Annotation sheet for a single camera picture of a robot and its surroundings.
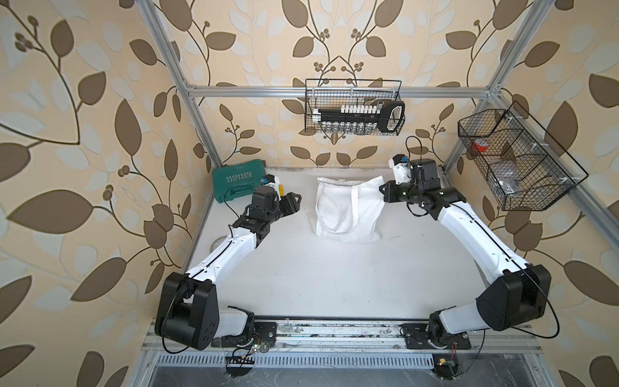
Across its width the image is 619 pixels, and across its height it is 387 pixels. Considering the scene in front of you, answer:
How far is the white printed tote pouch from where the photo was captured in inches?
33.1

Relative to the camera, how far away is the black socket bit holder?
2.70 feet

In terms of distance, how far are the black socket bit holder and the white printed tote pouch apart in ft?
0.68
